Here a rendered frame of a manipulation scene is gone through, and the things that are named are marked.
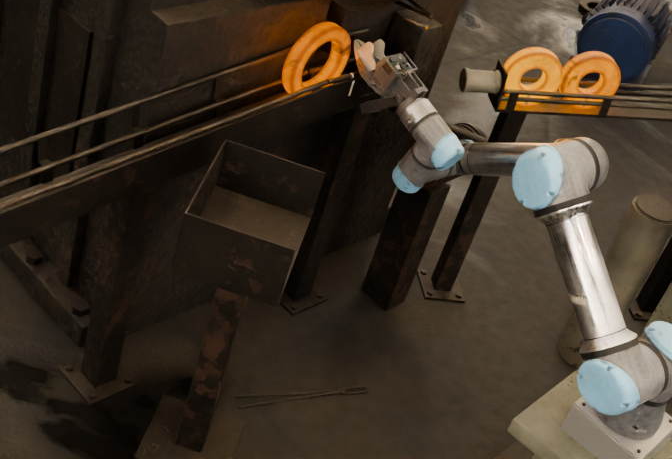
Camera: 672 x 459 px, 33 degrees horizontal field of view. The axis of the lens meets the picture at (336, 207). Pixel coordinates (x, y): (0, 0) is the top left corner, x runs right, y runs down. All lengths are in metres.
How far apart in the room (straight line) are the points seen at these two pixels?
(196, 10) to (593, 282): 0.94
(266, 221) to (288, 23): 0.47
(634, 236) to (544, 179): 0.73
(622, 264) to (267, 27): 1.12
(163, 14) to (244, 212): 0.41
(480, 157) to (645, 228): 0.54
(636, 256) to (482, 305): 0.51
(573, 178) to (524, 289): 1.13
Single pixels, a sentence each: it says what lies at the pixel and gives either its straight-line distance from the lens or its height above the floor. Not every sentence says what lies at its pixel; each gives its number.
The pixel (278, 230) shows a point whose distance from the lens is 2.17.
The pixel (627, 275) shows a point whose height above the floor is 0.34.
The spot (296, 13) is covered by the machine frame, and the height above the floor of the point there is 0.84.
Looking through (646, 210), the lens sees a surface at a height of 0.52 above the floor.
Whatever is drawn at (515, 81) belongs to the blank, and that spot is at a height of 0.69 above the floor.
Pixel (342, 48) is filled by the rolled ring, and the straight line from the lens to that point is 2.48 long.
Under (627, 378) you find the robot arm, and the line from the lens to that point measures 2.21.
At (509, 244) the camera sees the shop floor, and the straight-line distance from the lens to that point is 3.46.
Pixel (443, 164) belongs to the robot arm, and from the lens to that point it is 2.43.
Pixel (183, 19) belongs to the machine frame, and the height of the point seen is 0.87.
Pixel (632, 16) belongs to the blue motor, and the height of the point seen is 0.33.
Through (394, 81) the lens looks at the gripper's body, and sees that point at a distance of 2.48.
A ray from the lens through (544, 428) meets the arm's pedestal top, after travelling 2.46.
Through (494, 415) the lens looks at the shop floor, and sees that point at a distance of 2.88.
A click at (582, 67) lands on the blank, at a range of 2.83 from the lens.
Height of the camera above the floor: 1.91
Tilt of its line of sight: 35 degrees down
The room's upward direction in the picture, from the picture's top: 18 degrees clockwise
